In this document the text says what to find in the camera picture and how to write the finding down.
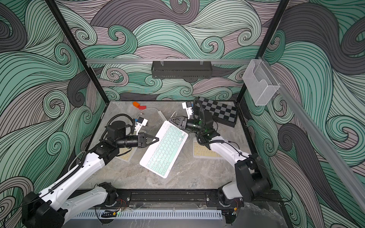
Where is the white power strip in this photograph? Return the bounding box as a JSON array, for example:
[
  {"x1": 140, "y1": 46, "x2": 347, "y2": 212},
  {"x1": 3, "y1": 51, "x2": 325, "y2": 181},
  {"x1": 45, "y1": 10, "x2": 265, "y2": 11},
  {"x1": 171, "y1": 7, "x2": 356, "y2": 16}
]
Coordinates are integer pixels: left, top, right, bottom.
[{"x1": 157, "y1": 110, "x2": 167, "y2": 121}]

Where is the yellow wireless keyboard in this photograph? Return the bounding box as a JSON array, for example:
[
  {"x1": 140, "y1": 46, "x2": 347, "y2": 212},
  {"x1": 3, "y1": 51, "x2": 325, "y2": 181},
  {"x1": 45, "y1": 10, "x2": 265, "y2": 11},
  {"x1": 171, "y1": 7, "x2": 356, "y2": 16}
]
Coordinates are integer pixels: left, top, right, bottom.
[
  {"x1": 116, "y1": 148, "x2": 137, "y2": 162},
  {"x1": 193, "y1": 138, "x2": 224, "y2": 160}
]

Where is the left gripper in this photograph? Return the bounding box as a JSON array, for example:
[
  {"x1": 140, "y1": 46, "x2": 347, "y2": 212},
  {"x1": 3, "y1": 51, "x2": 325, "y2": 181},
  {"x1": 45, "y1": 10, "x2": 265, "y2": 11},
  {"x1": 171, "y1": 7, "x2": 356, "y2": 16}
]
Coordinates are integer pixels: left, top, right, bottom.
[{"x1": 116, "y1": 135, "x2": 158, "y2": 150}]

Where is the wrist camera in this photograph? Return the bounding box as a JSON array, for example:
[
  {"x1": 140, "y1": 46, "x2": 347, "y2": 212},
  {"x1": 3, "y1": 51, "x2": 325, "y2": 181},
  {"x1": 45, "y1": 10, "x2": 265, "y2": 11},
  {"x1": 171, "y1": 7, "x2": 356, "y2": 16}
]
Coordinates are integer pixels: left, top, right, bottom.
[
  {"x1": 134, "y1": 117, "x2": 148, "y2": 135},
  {"x1": 182, "y1": 102, "x2": 193, "y2": 119}
]

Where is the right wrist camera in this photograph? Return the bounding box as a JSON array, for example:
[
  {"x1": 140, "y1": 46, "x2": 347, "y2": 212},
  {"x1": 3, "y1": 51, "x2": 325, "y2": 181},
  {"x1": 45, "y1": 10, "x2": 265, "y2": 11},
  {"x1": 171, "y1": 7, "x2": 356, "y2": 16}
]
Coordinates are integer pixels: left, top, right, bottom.
[{"x1": 182, "y1": 102, "x2": 193, "y2": 119}]

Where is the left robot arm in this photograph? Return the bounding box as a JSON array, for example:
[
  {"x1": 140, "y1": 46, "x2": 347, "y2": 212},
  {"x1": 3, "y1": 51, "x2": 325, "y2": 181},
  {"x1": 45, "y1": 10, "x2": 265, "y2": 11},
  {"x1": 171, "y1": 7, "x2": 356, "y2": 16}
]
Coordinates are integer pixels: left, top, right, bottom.
[{"x1": 21, "y1": 121, "x2": 159, "y2": 228}]

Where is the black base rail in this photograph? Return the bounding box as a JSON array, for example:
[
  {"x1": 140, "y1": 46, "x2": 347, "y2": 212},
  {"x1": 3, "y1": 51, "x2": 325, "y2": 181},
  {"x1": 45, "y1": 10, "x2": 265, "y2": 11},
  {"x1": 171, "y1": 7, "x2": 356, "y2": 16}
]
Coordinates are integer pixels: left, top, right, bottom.
[{"x1": 88, "y1": 189, "x2": 284, "y2": 210}]

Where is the green wireless keyboard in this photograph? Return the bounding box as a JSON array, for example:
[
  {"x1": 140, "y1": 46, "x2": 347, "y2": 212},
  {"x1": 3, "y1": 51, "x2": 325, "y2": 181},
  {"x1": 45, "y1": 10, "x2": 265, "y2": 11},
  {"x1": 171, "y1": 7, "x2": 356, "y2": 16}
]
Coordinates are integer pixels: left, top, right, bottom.
[{"x1": 139, "y1": 121, "x2": 188, "y2": 179}]

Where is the orange block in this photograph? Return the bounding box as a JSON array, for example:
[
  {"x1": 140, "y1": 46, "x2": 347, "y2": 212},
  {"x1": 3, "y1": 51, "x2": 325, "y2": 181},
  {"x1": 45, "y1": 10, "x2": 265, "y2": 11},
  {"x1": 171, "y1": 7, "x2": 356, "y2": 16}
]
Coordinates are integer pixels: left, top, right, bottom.
[{"x1": 133, "y1": 102, "x2": 140, "y2": 108}]

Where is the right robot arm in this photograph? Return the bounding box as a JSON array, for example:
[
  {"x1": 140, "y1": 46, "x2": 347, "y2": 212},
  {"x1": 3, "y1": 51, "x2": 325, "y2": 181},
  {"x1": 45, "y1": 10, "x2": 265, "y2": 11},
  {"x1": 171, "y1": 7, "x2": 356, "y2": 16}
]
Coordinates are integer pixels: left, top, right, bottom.
[{"x1": 168, "y1": 111, "x2": 272, "y2": 205}]

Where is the aluminium wall rail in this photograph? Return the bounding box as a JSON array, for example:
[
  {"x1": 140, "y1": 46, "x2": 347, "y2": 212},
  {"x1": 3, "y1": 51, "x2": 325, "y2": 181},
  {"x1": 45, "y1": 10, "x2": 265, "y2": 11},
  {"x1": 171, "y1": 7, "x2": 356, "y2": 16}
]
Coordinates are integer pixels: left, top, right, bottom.
[{"x1": 85, "y1": 57, "x2": 253, "y2": 66}]

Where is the black perforated wall tray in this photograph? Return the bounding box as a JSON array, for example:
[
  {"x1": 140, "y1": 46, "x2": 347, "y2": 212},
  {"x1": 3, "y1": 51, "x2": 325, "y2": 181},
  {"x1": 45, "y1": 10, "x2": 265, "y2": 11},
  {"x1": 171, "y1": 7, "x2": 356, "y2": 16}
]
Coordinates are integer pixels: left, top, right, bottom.
[{"x1": 151, "y1": 61, "x2": 213, "y2": 80}]

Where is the clear plastic wall bin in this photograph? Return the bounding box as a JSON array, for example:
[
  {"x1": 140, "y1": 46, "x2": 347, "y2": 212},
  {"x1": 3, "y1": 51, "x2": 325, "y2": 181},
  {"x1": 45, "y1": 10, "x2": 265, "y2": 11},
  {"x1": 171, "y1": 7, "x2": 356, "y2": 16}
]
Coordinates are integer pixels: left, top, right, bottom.
[{"x1": 242, "y1": 59, "x2": 280, "y2": 106}]

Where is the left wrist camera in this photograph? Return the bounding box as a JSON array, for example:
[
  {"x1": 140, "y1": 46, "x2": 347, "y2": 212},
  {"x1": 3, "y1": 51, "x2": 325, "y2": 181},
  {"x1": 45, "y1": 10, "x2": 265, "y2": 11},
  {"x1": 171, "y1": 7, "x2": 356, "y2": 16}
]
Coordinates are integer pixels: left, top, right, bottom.
[{"x1": 134, "y1": 117, "x2": 148, "y2": 135}]

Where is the black checkered board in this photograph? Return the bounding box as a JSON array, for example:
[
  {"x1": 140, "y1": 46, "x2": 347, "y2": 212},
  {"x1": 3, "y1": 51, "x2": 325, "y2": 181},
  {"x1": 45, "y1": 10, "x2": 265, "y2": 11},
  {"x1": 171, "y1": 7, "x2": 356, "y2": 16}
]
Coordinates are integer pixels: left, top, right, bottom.
[{"x1": 199, "y1": 97, "x2": 238, "y2": 127}]

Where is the white slotted cable duct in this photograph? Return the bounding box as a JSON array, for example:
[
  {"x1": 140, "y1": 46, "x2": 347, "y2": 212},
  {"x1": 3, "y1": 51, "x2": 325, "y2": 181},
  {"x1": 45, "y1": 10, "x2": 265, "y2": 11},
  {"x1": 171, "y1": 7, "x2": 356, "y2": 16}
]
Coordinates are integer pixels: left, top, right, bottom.
[{"x1": 74, "y1": 209, "x2": 223, "y2": 220}]

